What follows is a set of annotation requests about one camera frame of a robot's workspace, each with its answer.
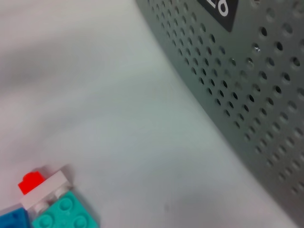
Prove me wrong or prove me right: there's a tiny red brick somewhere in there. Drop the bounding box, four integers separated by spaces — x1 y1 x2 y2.
18 171 46 196

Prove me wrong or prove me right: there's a grey perforated storage bin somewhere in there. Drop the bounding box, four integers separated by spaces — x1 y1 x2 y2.
134 0 304 226

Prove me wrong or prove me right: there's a teal square brick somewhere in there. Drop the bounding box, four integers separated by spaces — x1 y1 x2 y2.
30 191 100 228

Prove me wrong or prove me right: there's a blue flat square plate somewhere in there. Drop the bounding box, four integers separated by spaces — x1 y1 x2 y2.
0 206 29 228

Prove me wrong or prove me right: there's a small white brick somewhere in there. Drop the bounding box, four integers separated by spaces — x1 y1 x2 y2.
20 171 74 212

